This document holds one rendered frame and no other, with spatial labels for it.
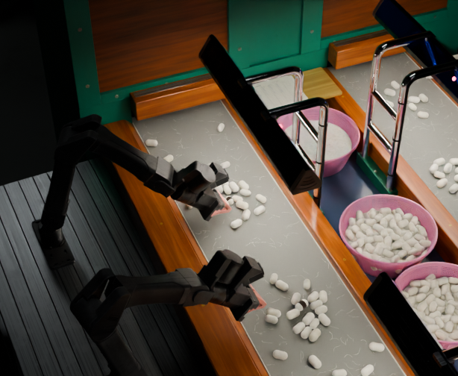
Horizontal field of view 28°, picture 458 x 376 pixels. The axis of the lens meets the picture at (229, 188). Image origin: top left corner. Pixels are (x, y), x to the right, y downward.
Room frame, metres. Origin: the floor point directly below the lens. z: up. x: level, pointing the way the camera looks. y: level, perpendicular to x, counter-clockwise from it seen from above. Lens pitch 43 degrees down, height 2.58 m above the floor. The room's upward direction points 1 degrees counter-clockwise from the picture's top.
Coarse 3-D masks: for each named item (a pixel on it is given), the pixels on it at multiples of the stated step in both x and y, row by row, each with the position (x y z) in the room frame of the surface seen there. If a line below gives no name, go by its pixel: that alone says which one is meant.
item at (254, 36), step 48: (48, 0) 2.44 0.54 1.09; (96, 0) 2.28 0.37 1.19; (144, 0) 2.33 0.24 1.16; (192, 0) 2.38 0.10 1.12; (240, 0) 2.43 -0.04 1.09; (288, 0) 2.50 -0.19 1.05; (336, 0) 2.57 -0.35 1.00; (432, 0) 2.70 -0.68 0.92; (96, 48) 2.27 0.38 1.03; (144, 48) 2.32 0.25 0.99; (192, 48) 2.38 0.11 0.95; (240, 48) 2.42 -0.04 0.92; (288, 48) 2.50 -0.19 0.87; (96, 96) 2.25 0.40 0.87
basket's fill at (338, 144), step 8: (312, 120) 2.30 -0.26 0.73; (288, 128) 2.27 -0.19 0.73; (304, 128) 2.26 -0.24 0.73; (328, 128) 2.26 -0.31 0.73; (336, 128) 2.27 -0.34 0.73; (304, 136) 2.22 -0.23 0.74; (328, 136) 2.22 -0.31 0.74; (336, 136) 2.22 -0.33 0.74; (344, 136) 2.23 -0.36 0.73; (304, 144) 2.19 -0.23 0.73; (312, 144) 2.18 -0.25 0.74; (328, 144) 2.19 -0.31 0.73; (336, 144) 2.19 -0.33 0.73; (344, 144) 2.19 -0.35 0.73; (312, 152) 2.14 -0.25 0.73; (328, 152) 2.15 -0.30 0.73; (336, 152) 2.15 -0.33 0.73; (344, 152) 2.15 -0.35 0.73
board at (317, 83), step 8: (304, 72) 2.50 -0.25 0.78; (312, 72) 2.49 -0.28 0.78; (320, 72) 2.49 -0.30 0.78; (304, 80) 2.45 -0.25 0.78; (312, 80) 2.45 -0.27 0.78; (320, 80) 2.45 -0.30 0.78; (328, 80) 2.45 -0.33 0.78; (304, 88) 2.41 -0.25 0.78; (312, 88) 2.41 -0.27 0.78; (320, 88) 2.41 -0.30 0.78; (328, 88) 2.41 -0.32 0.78; (336, 88) 2.41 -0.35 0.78; (312, 96) 2.37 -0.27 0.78; (320, 96) 2.37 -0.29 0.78; (328, 96) 2.37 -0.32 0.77
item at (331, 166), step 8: (312, 112) 2.32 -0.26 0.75; (336, 112) 2.30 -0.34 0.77; (280, 120) 2.27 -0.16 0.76; (328, 120) 2.30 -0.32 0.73; (336, 120) 2.29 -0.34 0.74; (344, 120) 2.28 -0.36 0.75; (352, 120) 2.25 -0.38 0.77; (344, 128) 2.26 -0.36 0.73; (352, 128) 2.24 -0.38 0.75; (352, 136) 2.22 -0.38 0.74; (352, 144) 2.19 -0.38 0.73; (312, 160) 2.07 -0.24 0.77; (328, 160) 2.07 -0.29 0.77; (336, 160) 2.07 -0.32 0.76; (344, 160) 2.11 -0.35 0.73; (328, 168) 2.08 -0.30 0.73; (336, 168) 2.10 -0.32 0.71
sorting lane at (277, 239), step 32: (160, 128) 2.26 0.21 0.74; (192, 128) 2.26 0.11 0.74; (224, 128) 2.26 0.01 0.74; (192, 160) 2.11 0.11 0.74; (224, 160) 2.10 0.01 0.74; (256, 160) 2.10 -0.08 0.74; (224, 192) 1.96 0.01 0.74; (256, 192) 1.96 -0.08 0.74; (192, 224) 1.84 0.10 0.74; (224, 224) 1.84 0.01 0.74; (256, 224) 1.84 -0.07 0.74; (288, 224) 1.83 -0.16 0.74; (256, 256) 1.71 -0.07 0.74; (288, 256) 1.71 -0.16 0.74; (320, 256) 1.71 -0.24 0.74; (256, 288) 1.60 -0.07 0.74; (288, 288) 1.60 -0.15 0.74; (320, 288) 1.60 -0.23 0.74; (256, 320) 1.50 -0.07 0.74; (288, 320) 1.49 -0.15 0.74; (352, 320) 1.49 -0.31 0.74; (256, 352) 1.40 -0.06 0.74; (288, 352) 1.39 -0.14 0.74; (320, 352) 1.39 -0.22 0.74; (352, 352) 1.39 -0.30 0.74; (384, 352) 1.39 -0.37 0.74
